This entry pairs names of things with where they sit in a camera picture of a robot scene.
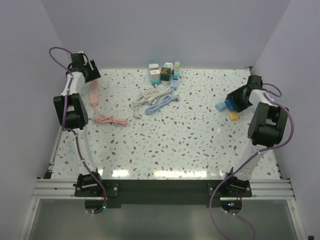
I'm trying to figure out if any pink power strip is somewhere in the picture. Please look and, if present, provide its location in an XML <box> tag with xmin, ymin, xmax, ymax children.
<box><xmin>90</xmin><ymin>80</ymin><xmax>128</xmax><ymax>126</ymax></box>

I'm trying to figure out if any blue cube socket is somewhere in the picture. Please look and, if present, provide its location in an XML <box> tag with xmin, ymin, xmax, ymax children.
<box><xmin>224</xmin><ymin>98</ymin><xmax>237</xmax><ymax>112</ymax></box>

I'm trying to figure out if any yellow plug adapter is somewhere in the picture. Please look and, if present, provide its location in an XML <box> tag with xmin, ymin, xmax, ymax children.
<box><xmin>228</xmin><ymin>112</ymin><xmax>240</xmax><ymax>122</ymax></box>

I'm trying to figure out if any light blue plug adapter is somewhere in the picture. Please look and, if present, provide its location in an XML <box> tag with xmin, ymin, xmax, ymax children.
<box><xmin>215</xmin><ymin>102</ymin><xmax>227</xmax><ymax>112</ymax></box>

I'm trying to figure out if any light blue power strip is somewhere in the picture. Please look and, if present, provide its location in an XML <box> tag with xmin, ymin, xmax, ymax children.
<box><xmin>144</xmin><ymin>78</ymin><xmax>180</xmax><ymax>115</ymax></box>

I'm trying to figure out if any teal plug adapter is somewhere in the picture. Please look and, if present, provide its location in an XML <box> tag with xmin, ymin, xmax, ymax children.
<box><xmin>173</xmin><ymin>70</ymin><xmax>180</xmax><ymax>80</ymax></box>

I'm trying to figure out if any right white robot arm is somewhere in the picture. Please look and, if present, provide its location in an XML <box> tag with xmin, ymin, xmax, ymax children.
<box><xmin>218</xmin><ymin>75</ymin><xmax>288</xmax><ymax>197</ymax></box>

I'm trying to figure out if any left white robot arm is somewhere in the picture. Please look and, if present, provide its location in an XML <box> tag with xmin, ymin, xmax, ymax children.
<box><xmin>53</xmin><ymin>51</ymin><xmax>104</xmax><ymax>197</ymax></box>

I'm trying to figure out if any white charger front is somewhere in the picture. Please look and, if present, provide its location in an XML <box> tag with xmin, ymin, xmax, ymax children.
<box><xmin>150</xmin><ymin>69</ymin><xmax>160</xmax><ymax>81</ymax></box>

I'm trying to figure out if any white power strip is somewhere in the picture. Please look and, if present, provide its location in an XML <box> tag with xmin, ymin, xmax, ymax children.
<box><xmin>131</xmin><ymin>80</ymin><xmax>173</xmax><ymax>119</ymax></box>

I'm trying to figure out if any green picture charger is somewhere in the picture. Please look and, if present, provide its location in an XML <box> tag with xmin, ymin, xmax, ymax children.
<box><xmin>160</xmin><ymin>67</ymin><xmax>172</xmax><ymax>83</ymax></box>

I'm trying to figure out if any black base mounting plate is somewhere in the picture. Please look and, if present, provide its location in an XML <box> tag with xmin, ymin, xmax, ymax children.
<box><xmin>73</xmin><ymin>179</ymin><xmax>253</xmax><ymax>209</ymax></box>

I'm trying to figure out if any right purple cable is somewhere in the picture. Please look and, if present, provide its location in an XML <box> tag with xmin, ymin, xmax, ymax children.
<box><xmin>208</xmin><ymin>83</ymin><xmax>294</xmax><ymax>240</ymax></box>

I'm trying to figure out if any purple cable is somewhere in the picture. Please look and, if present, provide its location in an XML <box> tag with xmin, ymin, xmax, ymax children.
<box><xmin>48</xmin><ymin>46</ymin><xmax>108</xmax><ymax>215</ymax></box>
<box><xmin>208</xmin><ymin>83</ymin><xmax>294</xmax><ymax>240</ymax></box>

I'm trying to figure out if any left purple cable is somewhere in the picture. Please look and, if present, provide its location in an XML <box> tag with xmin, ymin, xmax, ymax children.
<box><xmin>48</xmin><ymin>46</ymin><xmax>108</xmax><ymax>215</ymax></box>

